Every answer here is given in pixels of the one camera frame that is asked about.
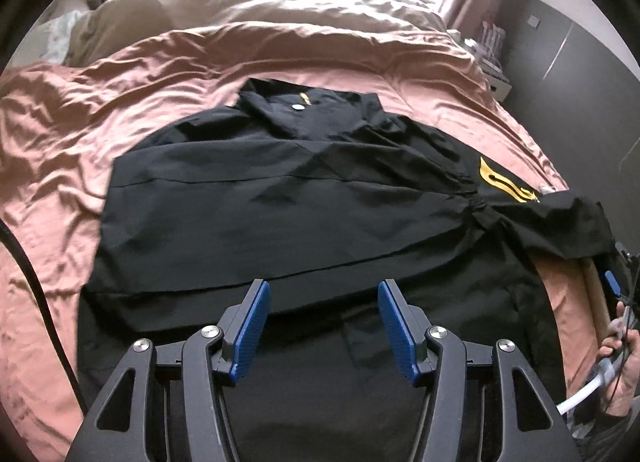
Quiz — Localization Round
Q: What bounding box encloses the wooden bed frame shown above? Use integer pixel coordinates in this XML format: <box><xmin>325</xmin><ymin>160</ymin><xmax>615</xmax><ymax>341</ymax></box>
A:
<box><xmin>582</xmin><ymin>262</ymin><xmax>613</xmax><ymax>343</ymax></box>

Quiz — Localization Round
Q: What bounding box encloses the person's right forearm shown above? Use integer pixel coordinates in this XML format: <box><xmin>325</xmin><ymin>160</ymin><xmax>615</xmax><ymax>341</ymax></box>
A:
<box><xmin>585</xmin><ymin>407</ymin><xmax>636</xmax><ymax>462</ymax></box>

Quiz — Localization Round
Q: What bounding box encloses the pink duvet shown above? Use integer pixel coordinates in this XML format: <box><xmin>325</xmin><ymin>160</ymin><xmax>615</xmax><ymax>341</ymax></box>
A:
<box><xmin>0</xmin><ymin>20</ymin><xmax>601</xmax><ymax>462</ymax></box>

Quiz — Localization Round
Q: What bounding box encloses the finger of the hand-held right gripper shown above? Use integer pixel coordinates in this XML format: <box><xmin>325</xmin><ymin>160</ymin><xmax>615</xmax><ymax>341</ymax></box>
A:
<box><xmin>602</xmin><ymin>269</ymin><xmax>626</xmax><ymax>308</ymax></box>

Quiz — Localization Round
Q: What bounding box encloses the white pillow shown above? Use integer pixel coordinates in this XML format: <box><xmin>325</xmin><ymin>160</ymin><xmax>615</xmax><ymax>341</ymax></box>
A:
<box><xmin>10</xmin><ymin>7</ymin><xmax>96</xmax><ymax>68</ymax></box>

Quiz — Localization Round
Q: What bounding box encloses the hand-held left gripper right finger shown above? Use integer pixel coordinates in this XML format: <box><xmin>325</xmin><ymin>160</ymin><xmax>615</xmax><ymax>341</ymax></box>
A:
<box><xmin>378</xmin><ymin>279</ymin><xmax>583</xmax><ymax>462</ymax></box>

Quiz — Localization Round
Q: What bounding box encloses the beige blanket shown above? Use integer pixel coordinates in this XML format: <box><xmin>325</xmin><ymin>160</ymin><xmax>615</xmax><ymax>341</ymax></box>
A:
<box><xmin>70</xmin><ymin>0</ymin><xmax>446</xmax><ymax>68</ymax></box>

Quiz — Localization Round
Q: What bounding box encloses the black cable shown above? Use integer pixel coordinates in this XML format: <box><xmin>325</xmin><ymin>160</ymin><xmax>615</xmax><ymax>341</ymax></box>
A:
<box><xmin>0</xmin><ymin>219</ymin><xmax>88</xmax><ymax>413</ymax></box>

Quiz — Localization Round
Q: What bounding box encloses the black jacket with yellow print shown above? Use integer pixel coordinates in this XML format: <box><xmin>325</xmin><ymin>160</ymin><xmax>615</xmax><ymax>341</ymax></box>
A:
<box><xmin>77</xmin><ymin>77</ymin><xmax>618</xmax><ymax>462</ymax></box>

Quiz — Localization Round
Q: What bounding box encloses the dark wardrobe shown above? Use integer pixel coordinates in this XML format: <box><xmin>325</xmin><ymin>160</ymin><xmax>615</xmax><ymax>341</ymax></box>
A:
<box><xmin>500</xmin><ymin>0</ymin><xmax>640</xmax><ymax>223</ymax></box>

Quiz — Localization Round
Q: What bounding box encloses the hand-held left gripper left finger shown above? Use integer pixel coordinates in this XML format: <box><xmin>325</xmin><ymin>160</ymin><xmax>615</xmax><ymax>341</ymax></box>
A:
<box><xmin>65</xmin><ymin>279</ymin><xmax>271</xmax><ymax>462</ymax></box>

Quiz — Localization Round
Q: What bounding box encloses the white tube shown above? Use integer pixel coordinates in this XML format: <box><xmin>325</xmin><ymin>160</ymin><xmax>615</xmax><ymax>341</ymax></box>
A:
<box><xmin>557</xmin><ymin>357</ymin><xmax>608</xmax><ymax>415</ymax></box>

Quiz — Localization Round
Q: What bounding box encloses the white bedside table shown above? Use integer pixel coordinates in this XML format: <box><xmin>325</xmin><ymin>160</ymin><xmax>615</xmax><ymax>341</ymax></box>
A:
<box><xmin>465</xmin><ymin>17</ymin><xmax>513</xmax><ymax>100</ymax></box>

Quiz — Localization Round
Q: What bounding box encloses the person's right hand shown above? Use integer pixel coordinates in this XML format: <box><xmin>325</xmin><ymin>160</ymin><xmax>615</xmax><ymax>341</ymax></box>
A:
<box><xmin>597</xmin><ymin>303</ymin><xmax>638</xmax><ymax>418</ymax></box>

